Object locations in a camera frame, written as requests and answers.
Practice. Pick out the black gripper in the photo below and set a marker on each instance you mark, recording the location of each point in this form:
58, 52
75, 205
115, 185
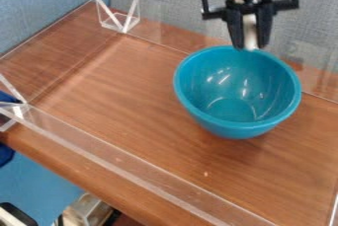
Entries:
214, 8

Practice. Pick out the white toy mushroom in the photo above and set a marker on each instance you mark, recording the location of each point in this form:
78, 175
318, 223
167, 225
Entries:
250, 32

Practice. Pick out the blue plastic bowl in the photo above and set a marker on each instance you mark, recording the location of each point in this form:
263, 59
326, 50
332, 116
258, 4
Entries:
231, 100

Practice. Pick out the clear acrylic back barrier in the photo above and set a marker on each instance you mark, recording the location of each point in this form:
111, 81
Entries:
313, 65

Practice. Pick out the clear acrylic barrier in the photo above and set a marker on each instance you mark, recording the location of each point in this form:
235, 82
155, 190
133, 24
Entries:
147, 192
313, 65

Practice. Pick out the clear acrylic front barrier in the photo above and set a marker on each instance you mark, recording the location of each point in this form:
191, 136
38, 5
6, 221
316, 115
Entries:
147, 192

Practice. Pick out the blue object at left edge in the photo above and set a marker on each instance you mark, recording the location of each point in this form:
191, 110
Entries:
6, 123

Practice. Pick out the black white object bottom left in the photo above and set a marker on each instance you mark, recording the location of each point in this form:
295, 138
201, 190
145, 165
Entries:
14, 217

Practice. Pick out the clear acrylic corner bracket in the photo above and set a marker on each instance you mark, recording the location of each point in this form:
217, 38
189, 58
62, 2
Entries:
116, 21

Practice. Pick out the metal table leg frame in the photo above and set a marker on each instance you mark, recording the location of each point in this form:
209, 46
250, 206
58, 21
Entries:
88, 211

